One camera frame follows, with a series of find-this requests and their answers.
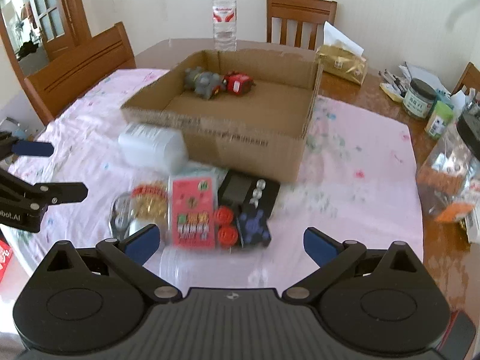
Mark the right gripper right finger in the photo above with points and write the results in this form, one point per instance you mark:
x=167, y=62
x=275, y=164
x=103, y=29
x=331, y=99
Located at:
x=335, y=261

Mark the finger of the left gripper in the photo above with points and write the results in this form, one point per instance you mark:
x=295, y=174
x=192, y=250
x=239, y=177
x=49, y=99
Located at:
x=12, y=145
x=18, y=193

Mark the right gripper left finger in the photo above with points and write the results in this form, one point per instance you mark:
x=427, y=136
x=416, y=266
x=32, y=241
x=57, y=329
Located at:
x=126, y=259

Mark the capsule jar silver lid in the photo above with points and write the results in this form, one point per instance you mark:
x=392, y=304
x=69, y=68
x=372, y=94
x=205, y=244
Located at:
x=145, y=204

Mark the pink pen refill pack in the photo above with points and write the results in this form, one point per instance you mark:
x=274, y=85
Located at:
x=193, y=201

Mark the black blue toy cube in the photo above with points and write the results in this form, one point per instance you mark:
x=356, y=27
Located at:
x=242, y=226

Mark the white plastic bottle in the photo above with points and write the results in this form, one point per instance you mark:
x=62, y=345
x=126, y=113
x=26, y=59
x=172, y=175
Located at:
x=159, y=148

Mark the wooden chair left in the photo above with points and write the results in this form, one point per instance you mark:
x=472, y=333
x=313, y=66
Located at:
x=55, y=87

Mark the wooden chair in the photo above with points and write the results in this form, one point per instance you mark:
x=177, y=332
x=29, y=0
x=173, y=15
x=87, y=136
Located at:
x=470, y=78
x=55, y=87
x=313, y=12

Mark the pink floral tablecloth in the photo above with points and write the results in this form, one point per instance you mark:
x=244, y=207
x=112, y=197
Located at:
x=356, y=181

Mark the black digital timer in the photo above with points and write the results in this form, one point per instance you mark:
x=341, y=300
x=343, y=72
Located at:
x=239, y=188

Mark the clear plastic bag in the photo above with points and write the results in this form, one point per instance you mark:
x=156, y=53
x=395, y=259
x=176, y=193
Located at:
x=448, y=180

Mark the wooden door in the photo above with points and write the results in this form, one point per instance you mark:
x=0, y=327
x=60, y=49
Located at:
x=63, y=25

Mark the cardboard box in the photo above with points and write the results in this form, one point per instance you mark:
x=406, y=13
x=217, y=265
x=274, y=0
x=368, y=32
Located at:
x=262, y=132

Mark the green white small box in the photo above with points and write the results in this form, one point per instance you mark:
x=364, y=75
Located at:
x=440, y=118

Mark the pile of papers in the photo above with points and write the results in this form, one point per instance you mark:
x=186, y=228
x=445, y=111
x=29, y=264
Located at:
x=395, y=87

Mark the glass jar black lid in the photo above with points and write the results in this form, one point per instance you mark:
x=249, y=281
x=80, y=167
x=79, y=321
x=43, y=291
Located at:
x=419, y=99

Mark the grey toy figure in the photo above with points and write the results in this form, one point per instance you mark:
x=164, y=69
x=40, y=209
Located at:
x=203, y=83

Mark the red toy cube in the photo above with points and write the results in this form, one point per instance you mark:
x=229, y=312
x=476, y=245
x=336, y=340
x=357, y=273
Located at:
x=238, y=83

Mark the gold tissue pack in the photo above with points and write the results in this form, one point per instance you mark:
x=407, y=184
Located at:
x=342, y=57

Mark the wooden chair right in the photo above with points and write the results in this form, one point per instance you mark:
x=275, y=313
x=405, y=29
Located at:
x=470, y=78

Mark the wooden chair back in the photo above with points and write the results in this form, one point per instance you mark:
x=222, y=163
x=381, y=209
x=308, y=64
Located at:
x=313, y=12

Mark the clear water bottle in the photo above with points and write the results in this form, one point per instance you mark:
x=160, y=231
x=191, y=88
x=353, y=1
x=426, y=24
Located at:
x=224, y=23

